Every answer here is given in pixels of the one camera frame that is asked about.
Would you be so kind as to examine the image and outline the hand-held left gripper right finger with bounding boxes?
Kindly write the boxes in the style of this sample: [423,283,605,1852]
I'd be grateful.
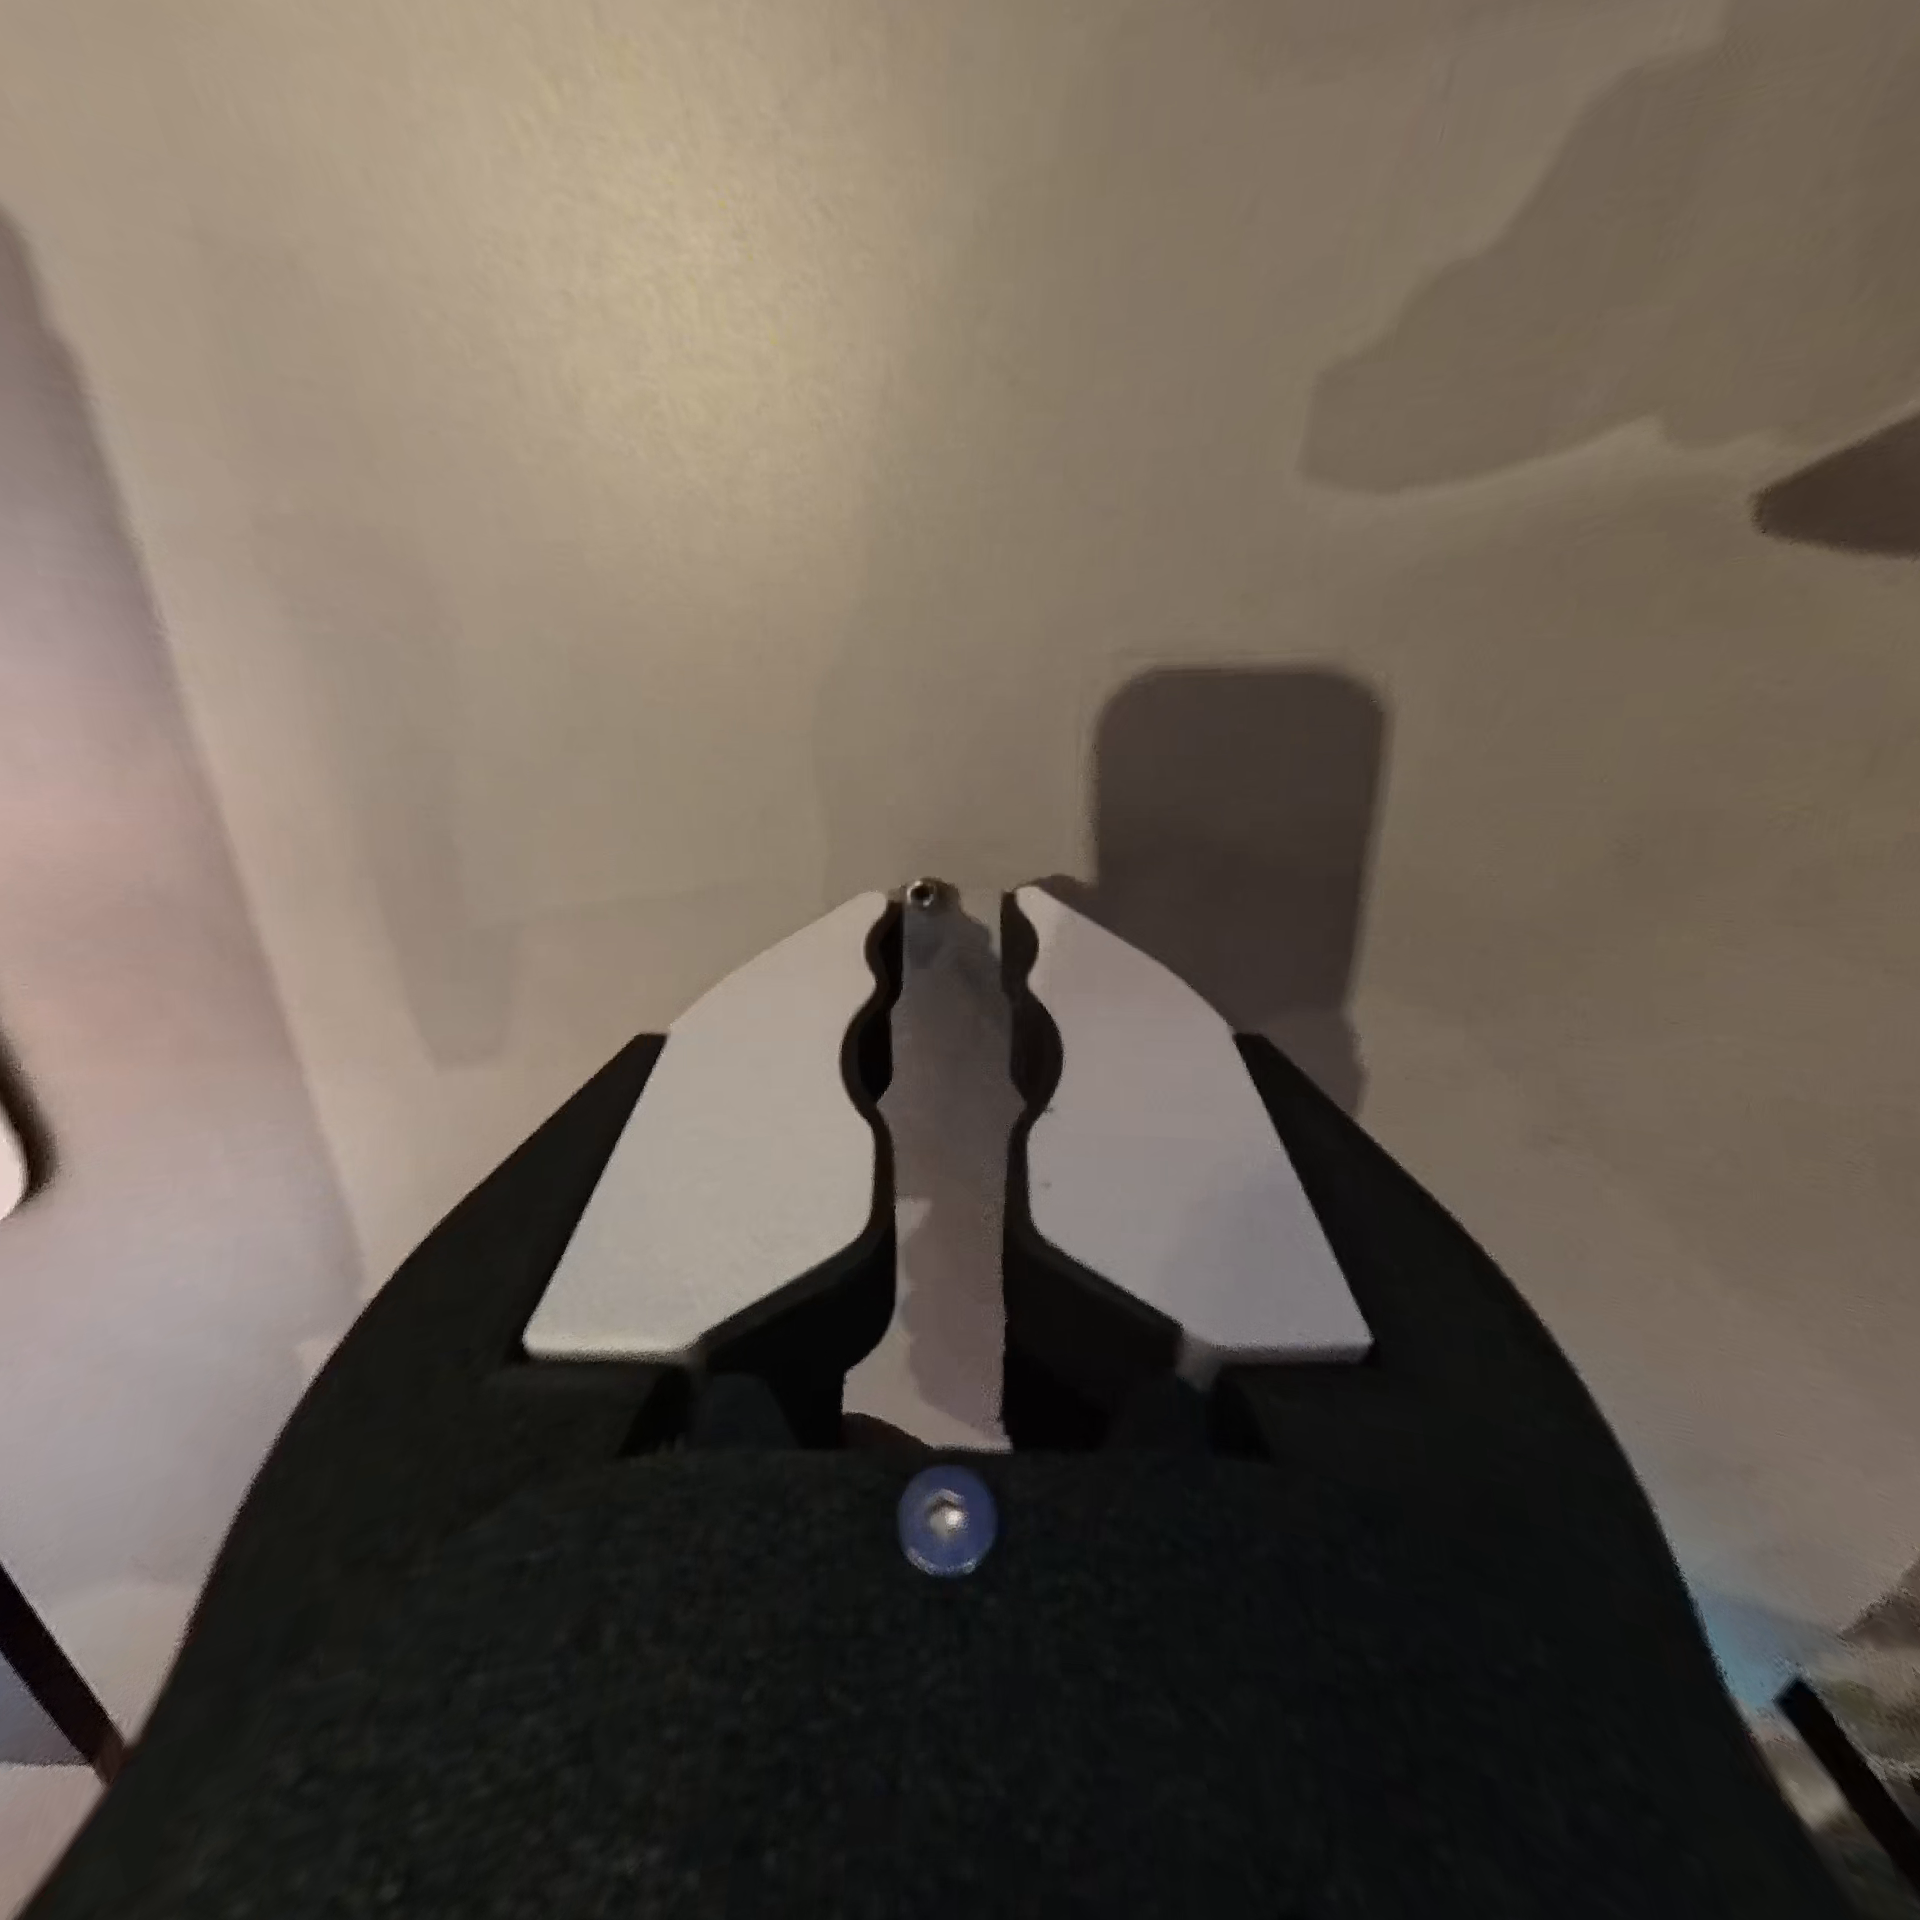
[996,885,1375,1454]

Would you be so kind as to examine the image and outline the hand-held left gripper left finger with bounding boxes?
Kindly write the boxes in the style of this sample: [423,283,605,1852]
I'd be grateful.
[522,886,909,1449]

